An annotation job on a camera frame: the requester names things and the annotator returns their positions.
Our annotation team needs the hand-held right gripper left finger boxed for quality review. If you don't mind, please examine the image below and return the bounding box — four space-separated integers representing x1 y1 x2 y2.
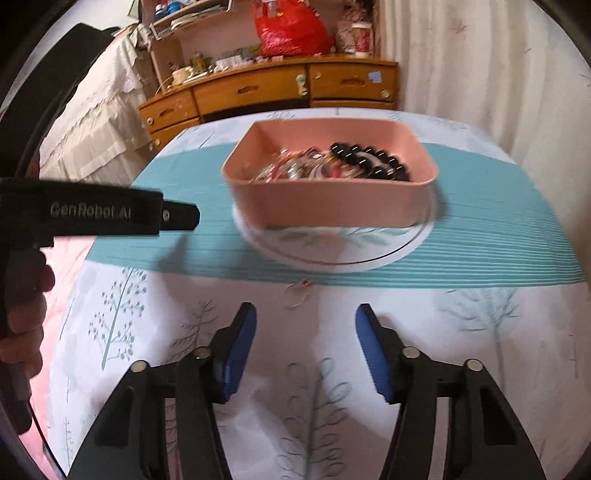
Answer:
67 302 258 480

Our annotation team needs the red and white cup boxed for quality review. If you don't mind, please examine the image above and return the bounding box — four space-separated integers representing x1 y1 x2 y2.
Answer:
351 21 374 57

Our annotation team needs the tree print tablecloth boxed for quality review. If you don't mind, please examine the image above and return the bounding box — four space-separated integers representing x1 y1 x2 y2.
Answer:
41 108 585 480

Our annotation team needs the white lace furniture cover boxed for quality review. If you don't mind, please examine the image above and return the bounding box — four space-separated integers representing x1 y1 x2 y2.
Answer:
39 28 153 185

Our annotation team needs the white round plate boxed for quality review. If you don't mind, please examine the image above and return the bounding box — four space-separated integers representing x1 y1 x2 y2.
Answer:
233 194 437 273

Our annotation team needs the red plastic bag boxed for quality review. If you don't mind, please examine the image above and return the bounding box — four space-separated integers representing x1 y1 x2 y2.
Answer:
253 0 334 58

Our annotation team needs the white leaf print curtain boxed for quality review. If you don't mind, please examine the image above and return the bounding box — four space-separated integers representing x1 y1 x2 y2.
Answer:
379 0 591 195

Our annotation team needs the thin silver hoop earring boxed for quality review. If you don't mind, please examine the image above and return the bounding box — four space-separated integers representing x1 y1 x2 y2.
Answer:
285 278 311 308

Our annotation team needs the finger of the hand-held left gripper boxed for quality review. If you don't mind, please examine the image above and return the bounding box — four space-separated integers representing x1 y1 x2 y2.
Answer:
161 202 201 232

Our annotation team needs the white wire rack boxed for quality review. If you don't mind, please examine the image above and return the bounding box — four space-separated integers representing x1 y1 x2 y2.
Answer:
150 0 236 42

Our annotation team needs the wooden desk with drawers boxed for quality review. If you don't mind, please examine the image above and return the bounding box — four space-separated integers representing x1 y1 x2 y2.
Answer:
137 58 400 153

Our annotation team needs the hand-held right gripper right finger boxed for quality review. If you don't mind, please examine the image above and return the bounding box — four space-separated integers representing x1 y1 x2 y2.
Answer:
355 303 548 480

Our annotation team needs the person's left hand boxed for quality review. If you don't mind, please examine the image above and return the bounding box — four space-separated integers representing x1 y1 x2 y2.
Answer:
0 263 56 370

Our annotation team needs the black bead bracelet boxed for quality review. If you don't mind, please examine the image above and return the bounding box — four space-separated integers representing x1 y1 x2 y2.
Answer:
329 142 411 182

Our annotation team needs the white pearl necklace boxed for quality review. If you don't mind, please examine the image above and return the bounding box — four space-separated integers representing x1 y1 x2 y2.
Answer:
270 148 326 182

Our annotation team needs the wooden desk hutch shelf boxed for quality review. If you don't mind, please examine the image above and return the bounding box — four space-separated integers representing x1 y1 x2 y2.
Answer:
139 0 259 95

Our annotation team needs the pink plastic box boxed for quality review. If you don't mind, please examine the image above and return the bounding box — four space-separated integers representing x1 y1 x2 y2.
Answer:
221 119 439 229

